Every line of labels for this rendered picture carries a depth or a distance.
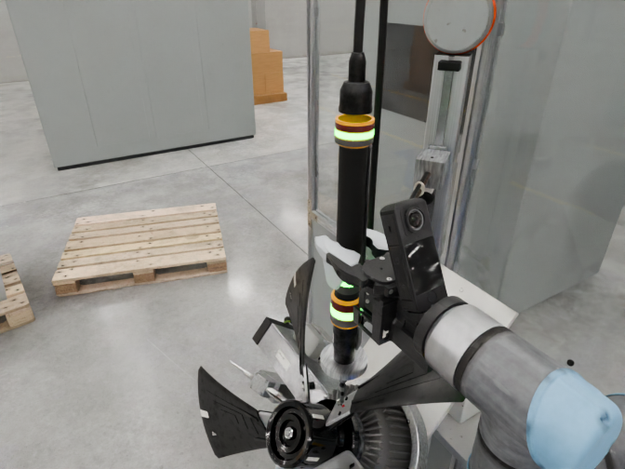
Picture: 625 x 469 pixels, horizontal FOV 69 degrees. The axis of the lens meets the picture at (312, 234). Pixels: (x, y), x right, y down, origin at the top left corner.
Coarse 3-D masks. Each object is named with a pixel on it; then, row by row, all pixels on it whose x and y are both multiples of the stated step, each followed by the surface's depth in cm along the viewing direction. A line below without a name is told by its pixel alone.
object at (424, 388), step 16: (400, 352) 87; (384, 368) 86; (400, 368) 80; (416, 368) 76; (368, 384) 84; (384, 384) 79; (400, 384) 76; (416, 384) 73; (432, 384) 71; (448, 384) 69; (352, 400) 81; (368, 400) 78; (384, 400) 75; (400, 400) 73; (416, 400) 71; (432, 400) 69; (448, 400) 67
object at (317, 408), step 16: (288, 400) 86; (320, 400) 95; (336, 400) 93; (272, 416) 87; (288, 416) 85; (304, 416) 82; (352, 416) 89; (272, 432) 86; (304, 432) 82; (320, 432) 81; (336, 432) 84; (352, 432) 87; (272, 448) 84; (288, 448) 82; (304, 448) 79; (320, 448) 81; (336, 448) 86; (352, 448) 86; (288, 464) 80; (304, 464) 80
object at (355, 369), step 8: (360, 328) 66; (360, 336) 67; (328, 344) 69; (360, 344) 68; (328, 352) 68; (360, 352) 68; (328, 360) 66; (360, 360) 66; (328, 368) 65; (336, 368) 65; (344, 368) 65; (352, 368) 65; (360, 368) 65; (336, 376) 64; (344, 376) 64; (352, 376) 64
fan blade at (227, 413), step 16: (208, 384) 105; (208, 400) 106; (224, 400) 101; (240, 400) 97; (208, 416) 108; (224, 416) 103; (240, 416) 99; (256, 416) 95; (208, 432) 109; (224, 432) 105; (240, 432) 102; (256, 432) 97; (224, 448) 107; (240, 448) 104; (256, 448) 101
